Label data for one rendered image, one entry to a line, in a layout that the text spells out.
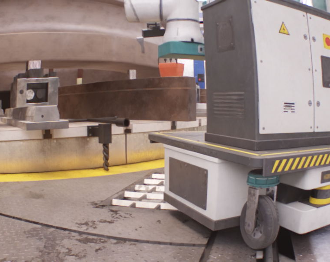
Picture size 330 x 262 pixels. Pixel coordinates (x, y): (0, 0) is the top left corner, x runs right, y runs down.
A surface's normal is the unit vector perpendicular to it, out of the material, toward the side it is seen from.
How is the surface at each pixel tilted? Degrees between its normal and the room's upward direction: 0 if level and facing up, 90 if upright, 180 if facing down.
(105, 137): 90
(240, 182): 90
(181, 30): 68
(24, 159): 90
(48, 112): 90
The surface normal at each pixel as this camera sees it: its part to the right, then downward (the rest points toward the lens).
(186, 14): 0.09, 0.09
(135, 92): -0.59, 0.07
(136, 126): 0.71, 0.06
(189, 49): 0.33, 0.07
